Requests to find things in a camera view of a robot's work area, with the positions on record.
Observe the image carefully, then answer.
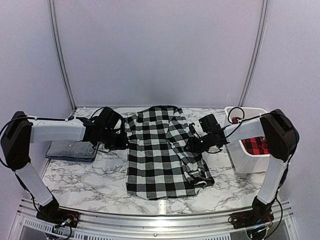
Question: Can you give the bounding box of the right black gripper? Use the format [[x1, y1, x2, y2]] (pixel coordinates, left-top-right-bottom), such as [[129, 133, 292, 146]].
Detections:
[[183, 133, 213, 153]]

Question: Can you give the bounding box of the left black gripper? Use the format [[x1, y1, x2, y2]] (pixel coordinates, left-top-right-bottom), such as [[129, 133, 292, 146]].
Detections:
[[99, 128, 130, 150]]

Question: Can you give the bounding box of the black white plaid shirt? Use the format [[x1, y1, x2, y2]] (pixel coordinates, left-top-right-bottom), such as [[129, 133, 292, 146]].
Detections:
[[125, 105, 215, 200]]

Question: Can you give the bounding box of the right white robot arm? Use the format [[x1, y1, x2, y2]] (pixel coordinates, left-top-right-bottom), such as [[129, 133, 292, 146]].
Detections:
[[185, 109, 300, 224]]

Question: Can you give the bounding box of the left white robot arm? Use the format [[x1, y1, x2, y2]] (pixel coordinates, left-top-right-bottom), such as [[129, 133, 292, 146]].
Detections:
[[0, 107, 129, 223]]

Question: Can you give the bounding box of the white plastic bin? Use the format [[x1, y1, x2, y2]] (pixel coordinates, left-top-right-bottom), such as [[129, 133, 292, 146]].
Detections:
[[224, 106, 270, 174]]

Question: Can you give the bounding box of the red black plaid shirt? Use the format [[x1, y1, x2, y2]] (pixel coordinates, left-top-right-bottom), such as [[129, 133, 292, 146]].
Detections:
[[231, 116, 271, 156]]

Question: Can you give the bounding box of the folded grey shirt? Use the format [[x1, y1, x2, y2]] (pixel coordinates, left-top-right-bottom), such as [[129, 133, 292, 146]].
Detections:
[[46, 140, 97, 159]]

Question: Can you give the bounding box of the folded blue checked shirt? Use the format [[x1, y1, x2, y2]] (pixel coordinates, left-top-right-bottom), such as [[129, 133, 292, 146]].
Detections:
[[45, 156, 96, 163]]

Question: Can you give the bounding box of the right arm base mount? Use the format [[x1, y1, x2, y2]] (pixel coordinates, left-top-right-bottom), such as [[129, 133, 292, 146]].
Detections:
[[228, 210, 275, 229]]

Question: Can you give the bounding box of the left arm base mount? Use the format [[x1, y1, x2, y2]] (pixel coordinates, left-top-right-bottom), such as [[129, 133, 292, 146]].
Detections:
[[36, 208, 80, 228]]

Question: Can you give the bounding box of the aluminium front rail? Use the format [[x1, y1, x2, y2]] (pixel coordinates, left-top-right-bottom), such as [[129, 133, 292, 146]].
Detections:
[[8, 198, 301, 240]]

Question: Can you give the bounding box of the left wall metal profile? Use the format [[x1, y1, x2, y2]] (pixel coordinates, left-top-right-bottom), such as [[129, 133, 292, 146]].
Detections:
[[47, 0, 77, 112]]

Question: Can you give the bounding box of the wall metal profile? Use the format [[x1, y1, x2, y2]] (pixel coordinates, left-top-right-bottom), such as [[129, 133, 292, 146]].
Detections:
[[237, 0, 270, 107], [47, 0, 77, 112]]

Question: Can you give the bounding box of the right wall metal profile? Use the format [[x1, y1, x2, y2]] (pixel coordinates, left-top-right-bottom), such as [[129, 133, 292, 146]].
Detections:
[[237, 0, 270, 107]]

